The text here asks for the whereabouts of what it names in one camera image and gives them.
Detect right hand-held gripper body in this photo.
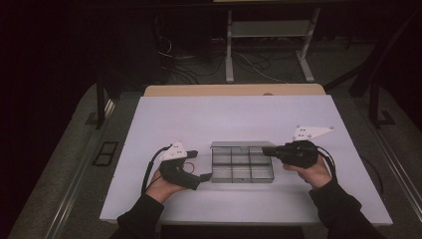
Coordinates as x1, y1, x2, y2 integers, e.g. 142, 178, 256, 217
280, 124, 335, 169

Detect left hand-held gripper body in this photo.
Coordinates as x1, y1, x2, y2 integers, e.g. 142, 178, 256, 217
158, 141, 202, 191

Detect clear plastic compartment box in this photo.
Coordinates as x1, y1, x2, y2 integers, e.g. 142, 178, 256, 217
209, 140, 277, 184

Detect person's left hand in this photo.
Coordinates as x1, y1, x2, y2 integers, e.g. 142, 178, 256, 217
144, 168, 187, 204

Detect person's right hand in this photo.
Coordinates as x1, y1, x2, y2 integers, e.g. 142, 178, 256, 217
282, 154, 333, 191

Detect beige wooden table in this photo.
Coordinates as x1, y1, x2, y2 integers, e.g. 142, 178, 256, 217
142, 83, 327, 98

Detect black metal stand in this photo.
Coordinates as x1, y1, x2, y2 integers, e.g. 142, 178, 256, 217
85, 72, 115, 130
368, 79, 397, 130

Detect white metal stand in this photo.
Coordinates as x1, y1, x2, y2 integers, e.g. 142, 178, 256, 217
225, 7, 321, 85

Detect black slanted metal bars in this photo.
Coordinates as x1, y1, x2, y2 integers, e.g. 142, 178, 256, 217
322, 9, 422, 100

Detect left hand-held gripper black cable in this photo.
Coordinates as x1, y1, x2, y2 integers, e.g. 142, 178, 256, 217
140, 144, 174, 195

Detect hand-held gripper black cable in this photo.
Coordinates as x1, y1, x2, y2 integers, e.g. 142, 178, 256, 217
315, 144, 339, 184
140, 144, 174, 195

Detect right hand-held gripper black cable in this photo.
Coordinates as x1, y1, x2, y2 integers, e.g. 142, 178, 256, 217
315, 144, 339, 184

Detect thin black cable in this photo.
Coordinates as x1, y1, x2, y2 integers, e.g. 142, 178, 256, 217
360, 154, 385, 195

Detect tangle of floor cables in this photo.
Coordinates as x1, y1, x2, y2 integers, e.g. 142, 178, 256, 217
153, 32, 301, 86

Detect aluminium floor rail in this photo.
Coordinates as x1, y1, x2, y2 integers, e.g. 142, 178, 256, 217
44, 99, 117, 239
372, 128, 422, 214

